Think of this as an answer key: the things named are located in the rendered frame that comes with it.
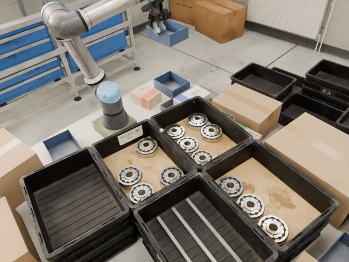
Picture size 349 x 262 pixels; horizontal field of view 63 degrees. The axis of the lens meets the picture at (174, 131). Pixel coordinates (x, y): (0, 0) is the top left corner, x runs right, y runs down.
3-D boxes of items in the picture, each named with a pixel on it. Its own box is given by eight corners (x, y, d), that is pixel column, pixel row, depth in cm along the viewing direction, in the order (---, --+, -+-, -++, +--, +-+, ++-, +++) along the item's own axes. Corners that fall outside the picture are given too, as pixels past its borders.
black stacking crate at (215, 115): (151, 135, 143) (148, 118, 136) (198, 113, 154) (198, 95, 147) (199, 187, 118) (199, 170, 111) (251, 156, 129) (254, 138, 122)
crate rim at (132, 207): (90, 148, 126) (89, 144, 124) (148, 121, 137) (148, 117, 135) (132, 213, 100) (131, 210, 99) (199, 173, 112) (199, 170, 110)
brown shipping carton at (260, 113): (210, 122, 165) (211, 100, 154) (232, 104, 176) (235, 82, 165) (255, 146, 148) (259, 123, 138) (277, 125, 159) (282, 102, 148)
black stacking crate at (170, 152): (96, 162, 132) (90, 145, 124) (150, 135, 143) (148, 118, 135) (136, 226, 107) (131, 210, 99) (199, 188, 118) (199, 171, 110)
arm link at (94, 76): (101, 106, 157) (41, 18, 115) (91, 92, 167) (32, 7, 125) (119, 94, 159) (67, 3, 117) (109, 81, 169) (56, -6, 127)
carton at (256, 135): (214, 129, 151) (215, 120, 147) (222, 123, 154) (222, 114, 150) (253, 150, 138) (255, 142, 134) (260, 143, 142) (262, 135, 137)
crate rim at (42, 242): (21, 181, 114) (18, 177, 113) (90, 148, 126) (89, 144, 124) (48, 264, 89) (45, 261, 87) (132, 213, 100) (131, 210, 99)
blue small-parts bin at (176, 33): (147, 37, 169) (145, 25, 164) (165, 29, 176) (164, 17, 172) (170, 47, 158) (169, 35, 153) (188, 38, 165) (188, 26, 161)
